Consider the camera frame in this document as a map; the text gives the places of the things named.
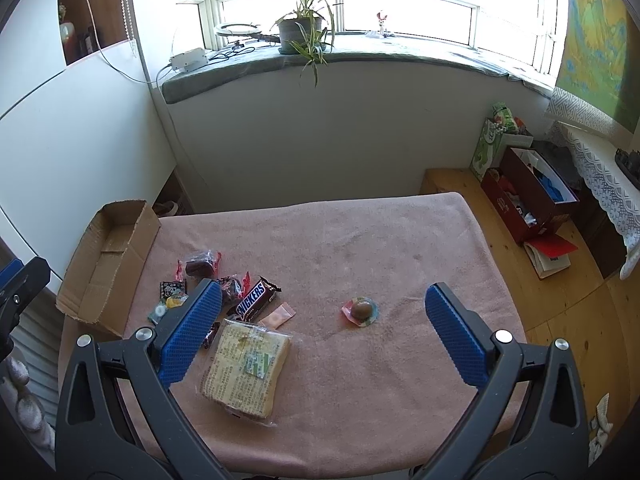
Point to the green yellow wall map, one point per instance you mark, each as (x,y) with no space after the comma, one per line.
(600,62)

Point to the red-wrapped dark cake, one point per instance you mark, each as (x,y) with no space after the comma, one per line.
(234,288)
(199,265)

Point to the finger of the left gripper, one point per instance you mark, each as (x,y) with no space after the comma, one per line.
(20,284)

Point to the large Snickers bar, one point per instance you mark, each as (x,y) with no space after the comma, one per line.
(259,296)

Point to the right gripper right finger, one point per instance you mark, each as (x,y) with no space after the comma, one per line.
(527,419)

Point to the small Snickers bar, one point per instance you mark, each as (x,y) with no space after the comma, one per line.
(210,336)

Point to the wooden shelf niche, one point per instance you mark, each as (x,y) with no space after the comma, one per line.
(87,25)

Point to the black patterned candy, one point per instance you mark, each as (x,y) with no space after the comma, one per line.
(172,288)

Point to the red notebook on floor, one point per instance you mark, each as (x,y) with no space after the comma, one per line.
(549,254)

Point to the open cardboard box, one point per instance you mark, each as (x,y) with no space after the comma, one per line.
(100,281)

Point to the pink table blanket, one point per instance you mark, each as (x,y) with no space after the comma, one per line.
(350,401)

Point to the green wrapped candy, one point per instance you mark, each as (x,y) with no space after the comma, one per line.
(158,312)

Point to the brown jelly cup candy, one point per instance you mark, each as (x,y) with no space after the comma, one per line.
(360,311)

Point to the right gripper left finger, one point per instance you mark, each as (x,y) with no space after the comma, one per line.
(117,418)

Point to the potted spider plant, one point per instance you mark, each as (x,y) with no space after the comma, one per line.
(308,31)

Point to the white lace cloth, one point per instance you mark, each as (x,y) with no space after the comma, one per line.
(593,139)

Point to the dark red storage box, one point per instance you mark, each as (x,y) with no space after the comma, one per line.
(529,195)

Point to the packaged sliced bread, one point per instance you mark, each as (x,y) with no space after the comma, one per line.
(244,369)

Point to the ring light on sill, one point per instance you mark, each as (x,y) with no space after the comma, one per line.
(234,32)

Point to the white power adapter box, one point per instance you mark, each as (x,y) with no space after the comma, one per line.
(189,61)

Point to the yellow wrapped candy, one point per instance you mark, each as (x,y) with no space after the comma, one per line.
(175,301)

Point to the green gift bag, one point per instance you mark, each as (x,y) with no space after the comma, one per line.
(501,130)

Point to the pink candy sachet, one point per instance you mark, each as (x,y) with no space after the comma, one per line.
(277,317)

